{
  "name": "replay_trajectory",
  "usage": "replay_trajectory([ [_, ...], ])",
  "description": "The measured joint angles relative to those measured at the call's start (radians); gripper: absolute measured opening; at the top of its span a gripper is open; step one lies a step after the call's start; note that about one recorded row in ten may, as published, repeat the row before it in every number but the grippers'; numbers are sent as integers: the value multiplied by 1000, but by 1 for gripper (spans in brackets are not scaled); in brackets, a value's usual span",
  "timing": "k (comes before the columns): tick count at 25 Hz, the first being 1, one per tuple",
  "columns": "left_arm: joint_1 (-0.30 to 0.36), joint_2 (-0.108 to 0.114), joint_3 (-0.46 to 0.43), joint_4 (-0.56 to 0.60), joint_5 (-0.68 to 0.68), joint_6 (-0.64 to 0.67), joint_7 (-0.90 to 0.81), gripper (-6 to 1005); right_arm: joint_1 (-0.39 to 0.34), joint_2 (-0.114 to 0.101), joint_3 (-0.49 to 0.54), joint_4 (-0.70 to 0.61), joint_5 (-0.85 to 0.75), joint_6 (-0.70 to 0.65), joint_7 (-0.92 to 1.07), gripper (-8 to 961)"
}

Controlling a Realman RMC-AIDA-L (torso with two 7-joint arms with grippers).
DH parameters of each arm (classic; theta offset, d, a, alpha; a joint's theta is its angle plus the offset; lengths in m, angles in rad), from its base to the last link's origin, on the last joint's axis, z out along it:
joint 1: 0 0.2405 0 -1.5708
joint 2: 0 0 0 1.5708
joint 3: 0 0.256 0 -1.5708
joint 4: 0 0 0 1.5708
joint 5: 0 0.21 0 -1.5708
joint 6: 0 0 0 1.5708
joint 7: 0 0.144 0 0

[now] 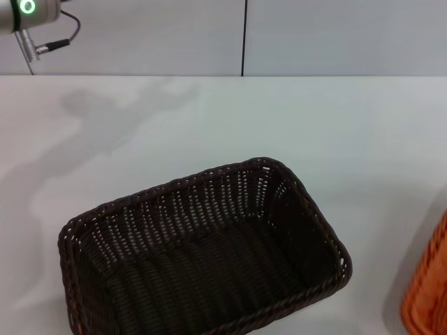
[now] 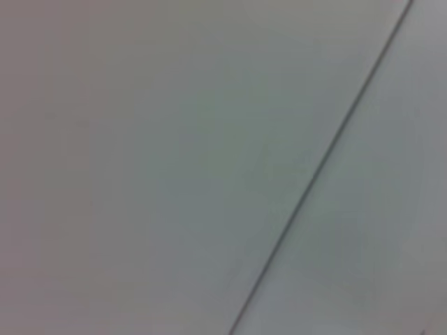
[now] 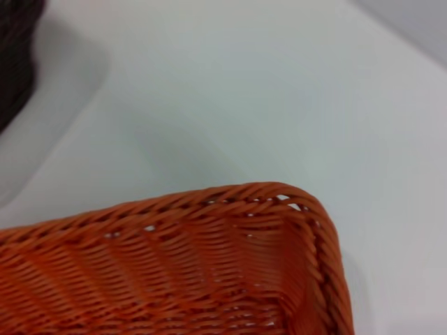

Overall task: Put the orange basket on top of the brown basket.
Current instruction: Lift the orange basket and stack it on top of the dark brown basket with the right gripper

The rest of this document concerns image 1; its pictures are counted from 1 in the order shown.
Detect orange woven basket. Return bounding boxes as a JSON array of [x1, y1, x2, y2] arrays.
[[399, 208, 447, 335]]

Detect dark brown woven basket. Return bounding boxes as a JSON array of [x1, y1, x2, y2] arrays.
[[57, 156, 353, 335]]

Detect black vertical wall strip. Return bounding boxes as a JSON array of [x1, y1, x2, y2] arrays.
[[240, 0, 249, 77]]

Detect left arm cable with connector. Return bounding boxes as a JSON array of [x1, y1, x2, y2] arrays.
[[15, 9, 82, 62]]

